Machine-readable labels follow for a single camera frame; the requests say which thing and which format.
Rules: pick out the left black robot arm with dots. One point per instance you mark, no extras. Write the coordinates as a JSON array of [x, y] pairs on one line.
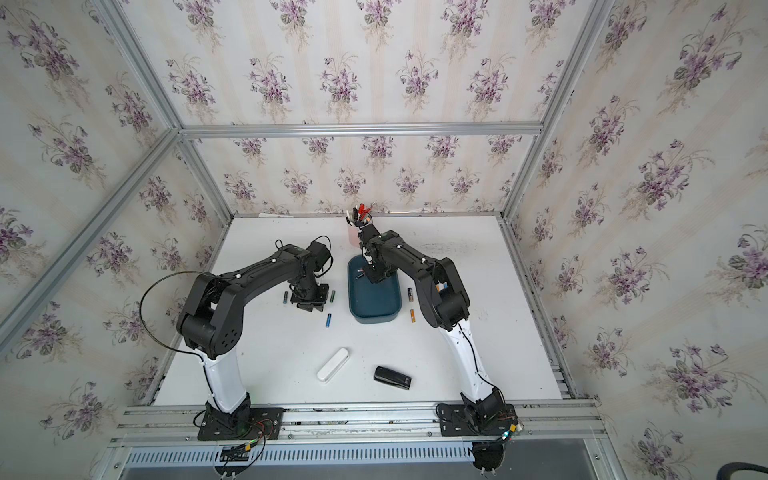
[[212, 319]]

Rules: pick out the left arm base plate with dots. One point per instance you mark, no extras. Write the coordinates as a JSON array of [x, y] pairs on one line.
[[213, 425]]

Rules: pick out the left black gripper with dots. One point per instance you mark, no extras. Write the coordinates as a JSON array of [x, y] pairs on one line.
[[319, 303]]

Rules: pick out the aluminium front rail frame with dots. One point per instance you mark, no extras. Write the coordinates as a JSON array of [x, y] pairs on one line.
[[525, 438]]

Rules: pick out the black stapler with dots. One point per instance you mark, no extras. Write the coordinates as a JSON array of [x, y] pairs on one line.
[[392, 378]]

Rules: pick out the pens in cup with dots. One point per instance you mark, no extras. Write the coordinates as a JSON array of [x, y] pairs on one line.
[[359, 216]]

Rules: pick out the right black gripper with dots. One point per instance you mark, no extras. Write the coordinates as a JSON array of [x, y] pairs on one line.
[[374, 277]]

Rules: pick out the teal plastic storage box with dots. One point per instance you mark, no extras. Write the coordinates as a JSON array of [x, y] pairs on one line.
[[372, 303]]

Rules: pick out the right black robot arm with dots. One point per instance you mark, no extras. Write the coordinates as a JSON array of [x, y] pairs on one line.
[[444, 304]]

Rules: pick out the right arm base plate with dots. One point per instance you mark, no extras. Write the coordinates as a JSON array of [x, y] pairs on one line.
[[458, 420]]

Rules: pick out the white rectangular case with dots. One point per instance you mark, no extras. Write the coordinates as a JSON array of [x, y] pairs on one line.
[[331, 367]]

